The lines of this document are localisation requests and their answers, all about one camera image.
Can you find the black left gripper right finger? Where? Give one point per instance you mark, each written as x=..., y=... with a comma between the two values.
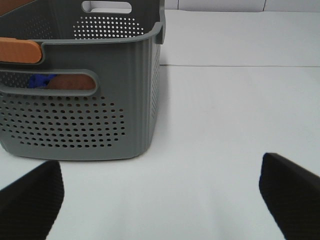
x=292, y=196

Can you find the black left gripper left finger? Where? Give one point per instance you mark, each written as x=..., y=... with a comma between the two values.
x=30, y=205

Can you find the blue cloth in basket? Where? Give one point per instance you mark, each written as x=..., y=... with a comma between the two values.
x=40, y=81

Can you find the brown cloth in basket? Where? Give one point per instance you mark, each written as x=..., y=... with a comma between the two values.
x=71, y=82

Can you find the grey perforated plastic basket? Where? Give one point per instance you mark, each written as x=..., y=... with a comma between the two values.
x=120, y=51

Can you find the orange wooden basket handle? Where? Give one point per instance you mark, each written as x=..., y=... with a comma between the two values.
x=14, y=50

